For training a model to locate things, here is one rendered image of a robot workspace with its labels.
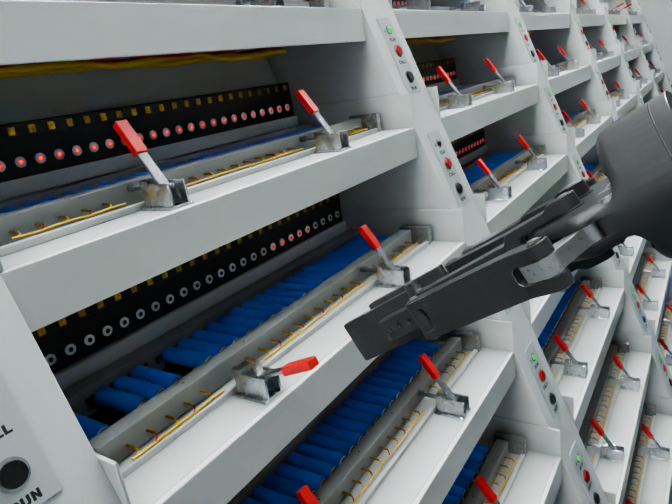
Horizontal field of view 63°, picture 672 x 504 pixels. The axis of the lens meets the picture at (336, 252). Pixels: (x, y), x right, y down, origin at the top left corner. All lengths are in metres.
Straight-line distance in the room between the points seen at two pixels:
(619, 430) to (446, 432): 0.68
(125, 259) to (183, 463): 0.16
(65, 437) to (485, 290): 0.28
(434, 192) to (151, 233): 0.50
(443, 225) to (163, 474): 0.56
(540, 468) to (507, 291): 0.70
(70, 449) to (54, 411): 0.03
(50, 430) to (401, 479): 0.40
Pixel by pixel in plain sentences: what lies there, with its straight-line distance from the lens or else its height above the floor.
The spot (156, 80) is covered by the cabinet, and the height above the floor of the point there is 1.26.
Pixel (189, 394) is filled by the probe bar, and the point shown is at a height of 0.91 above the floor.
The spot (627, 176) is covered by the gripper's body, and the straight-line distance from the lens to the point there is 0.28.
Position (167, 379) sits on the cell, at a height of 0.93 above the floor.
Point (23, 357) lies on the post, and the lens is 0.40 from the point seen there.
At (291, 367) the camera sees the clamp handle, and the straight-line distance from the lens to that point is 0.47.
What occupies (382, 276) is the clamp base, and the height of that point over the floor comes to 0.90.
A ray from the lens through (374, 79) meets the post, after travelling 0.87.
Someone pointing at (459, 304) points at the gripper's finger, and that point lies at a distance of 0.30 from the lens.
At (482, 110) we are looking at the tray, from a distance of 1.11.
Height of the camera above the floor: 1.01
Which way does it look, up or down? 5 degrees down
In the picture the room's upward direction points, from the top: 25 degrees counter-clockwise
